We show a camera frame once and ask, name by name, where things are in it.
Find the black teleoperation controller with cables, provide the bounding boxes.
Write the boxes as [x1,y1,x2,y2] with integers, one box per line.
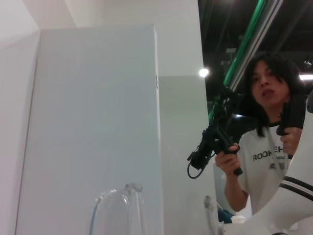
[187,85,259,177]

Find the person's right hand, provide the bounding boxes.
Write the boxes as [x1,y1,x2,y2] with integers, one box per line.
[214,143,242,181]

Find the person's right forearm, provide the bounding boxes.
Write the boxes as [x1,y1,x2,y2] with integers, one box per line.
[224,171,250,213]

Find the green ceiling strip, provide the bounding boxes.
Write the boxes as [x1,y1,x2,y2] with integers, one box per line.
[224,0,271,88]

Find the clear white glasses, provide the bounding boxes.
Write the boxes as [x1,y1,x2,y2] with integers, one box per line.
[93,182,222,235]

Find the white paper cup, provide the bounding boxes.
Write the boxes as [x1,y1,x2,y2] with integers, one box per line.
[230,214,246,225]

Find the person's left hand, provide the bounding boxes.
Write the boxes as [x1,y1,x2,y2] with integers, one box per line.
[279,127,304,155]

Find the black teleoperation controller handle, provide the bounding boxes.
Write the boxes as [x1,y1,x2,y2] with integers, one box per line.
[276,94,308,137]

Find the person in white t-shirt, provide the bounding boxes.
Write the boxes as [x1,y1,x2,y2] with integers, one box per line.
[214,52,313,213]

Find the teal object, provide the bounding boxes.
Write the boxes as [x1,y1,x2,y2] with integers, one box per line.
[217,209,232,225]

